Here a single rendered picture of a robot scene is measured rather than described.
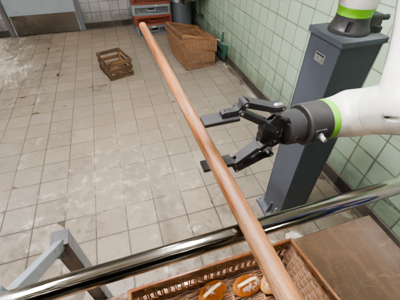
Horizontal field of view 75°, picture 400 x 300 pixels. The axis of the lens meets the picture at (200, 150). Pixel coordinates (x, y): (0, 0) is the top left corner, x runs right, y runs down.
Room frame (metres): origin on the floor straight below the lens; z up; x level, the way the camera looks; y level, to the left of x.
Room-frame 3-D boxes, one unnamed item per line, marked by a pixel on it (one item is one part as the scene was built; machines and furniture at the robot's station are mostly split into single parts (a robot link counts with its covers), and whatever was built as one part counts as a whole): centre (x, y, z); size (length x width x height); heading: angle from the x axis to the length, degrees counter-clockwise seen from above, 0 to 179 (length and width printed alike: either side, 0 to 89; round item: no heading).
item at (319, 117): (0.46, -0.24, 1.20); 0.12 x 0.06 x 0.09; 18
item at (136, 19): (4.58, 0.79, 0.23); 0.60 x 0.40 x 0.16; 107
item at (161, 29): (4.58, 0.79, 0.08); 0.60 x 0.40 x 0.16; 109
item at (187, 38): (3.43, 0.12, 0.32); 0.56 x 0.49 x 0.28; 25
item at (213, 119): (0.39, -0.04, 1.26); 0.07 x 0.03 x 0.01; 108
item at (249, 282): (0.33, -0.16, 0.62); 0.10 x 0.07 x 0.05; 112
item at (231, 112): (0.40, -0.06, 1.28); 0.05 x 0.01 x 0.03; 108
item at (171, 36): (3.43, 0.14, 0.26); 0.56 x 0.49 x 0.28; 24
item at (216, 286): (0.30, -0.04, 0.62); 0.10 x 0.07 x 0.06; 124
